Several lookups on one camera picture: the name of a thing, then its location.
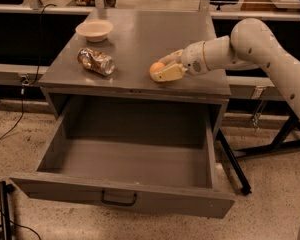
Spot grey cabinet with counter top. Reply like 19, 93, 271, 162
39, 9, 231, 132

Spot black stand at lower left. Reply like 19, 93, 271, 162
0, 180, 43, 240

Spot black drawer handle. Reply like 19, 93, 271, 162
100, 190, 137, 207

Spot black metal stand legs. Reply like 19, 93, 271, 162
216, 111, 300, 195

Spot beige paper bowl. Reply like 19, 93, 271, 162
76, 19, 113, 42

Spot grey bench rail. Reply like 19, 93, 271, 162
0, 64, 48, 86
227, 76, 281, 100

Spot grey bench rail left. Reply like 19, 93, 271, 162
0, 64, 48, 86

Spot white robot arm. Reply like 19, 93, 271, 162
150, 18, 300, 240

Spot open grey top drawer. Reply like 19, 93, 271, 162
11, 96, 235, 218

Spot crushed shiny drink can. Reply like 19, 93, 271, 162
77, 48, 116, 76

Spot black cable on floor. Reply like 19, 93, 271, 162
0, 3, 58, 145

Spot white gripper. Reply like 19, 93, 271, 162
151, 41, 209, 82

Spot orange round can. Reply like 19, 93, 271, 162
149, 62, 164, 75

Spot grey bench rail right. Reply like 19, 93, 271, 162
227, 76, 281, 100

